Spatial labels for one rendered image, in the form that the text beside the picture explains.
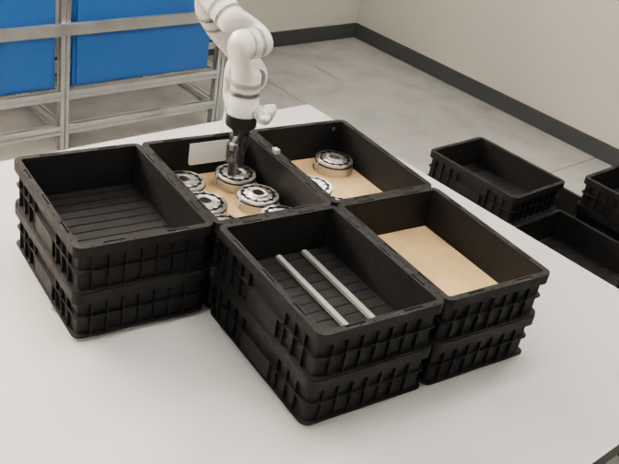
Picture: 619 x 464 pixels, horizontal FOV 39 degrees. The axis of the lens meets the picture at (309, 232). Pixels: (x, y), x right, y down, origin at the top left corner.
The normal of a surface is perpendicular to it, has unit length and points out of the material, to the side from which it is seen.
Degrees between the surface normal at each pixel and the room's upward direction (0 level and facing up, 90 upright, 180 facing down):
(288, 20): 90
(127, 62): 90
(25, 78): 90
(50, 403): 0
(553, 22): 90
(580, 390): 0
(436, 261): 0
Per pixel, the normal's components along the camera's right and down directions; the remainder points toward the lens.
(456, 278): 0.15, -0.85
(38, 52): 0.65, 0.47
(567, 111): -0.75, 0.23
